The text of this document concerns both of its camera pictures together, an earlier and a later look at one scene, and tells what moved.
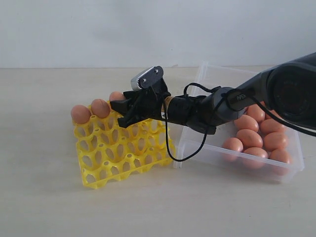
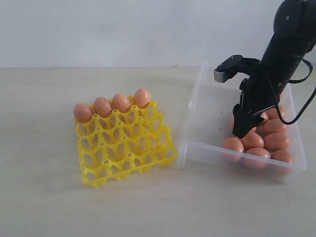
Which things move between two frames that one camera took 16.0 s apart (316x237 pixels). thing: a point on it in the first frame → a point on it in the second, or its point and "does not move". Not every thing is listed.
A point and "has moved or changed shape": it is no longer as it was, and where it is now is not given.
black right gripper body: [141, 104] → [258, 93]
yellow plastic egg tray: [108, 152] does not move
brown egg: [100, 107] has moved or changed shape
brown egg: [256, 151] does not move
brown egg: [250, 138] does not move
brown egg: [268, 126] does not move
